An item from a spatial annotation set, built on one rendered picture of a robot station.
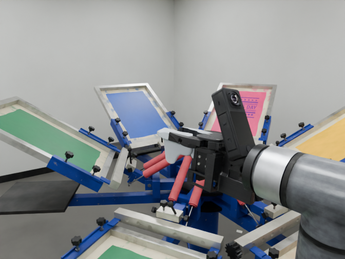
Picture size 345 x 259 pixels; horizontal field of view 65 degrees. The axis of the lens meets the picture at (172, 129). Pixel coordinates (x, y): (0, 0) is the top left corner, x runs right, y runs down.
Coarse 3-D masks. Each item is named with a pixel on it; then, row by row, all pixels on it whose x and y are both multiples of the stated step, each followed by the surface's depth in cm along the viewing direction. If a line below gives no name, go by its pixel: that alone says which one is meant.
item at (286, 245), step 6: (294, 234) 130; (282, 240) 126; (288, 240) 126; (294, 240) 126; (276, 246) 122; (282, 246) 122; (288, 246) 123; (294, 246) 126; (282, 252) 121; (276, 258) 119
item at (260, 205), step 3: (255, 201) 150; (258, 201) 150; (255, 204) 148; (258, 204) 148; (261, 204) 148; (264, 204) 148; (252, 207) 149; (255, 207) 147; (258, 207) 145; (261, 207) 145; (264, 207) 145; (252, 210) 149; (255, 210) 147; (258, 210) 145; (261, 210) 144; (255, 213) 147; (258, 213) 146; (279, 216) 137; (267, 219) 141; (270, 219) 140; (273, 219) 138
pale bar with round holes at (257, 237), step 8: (280, 216) 136; (288, 216) 136; (296, 216) 136; (272, 224) 130; (280, 224) 130; (288, 224) 133; (296, 224) 138; (256, 232) 124; (264, 232) 124; (272, 232) 126; (280, 232) 130; (240, 240) 118; (248, 240) 118; (256, 240) 120; (264, 240) 124; (248, 248) 117
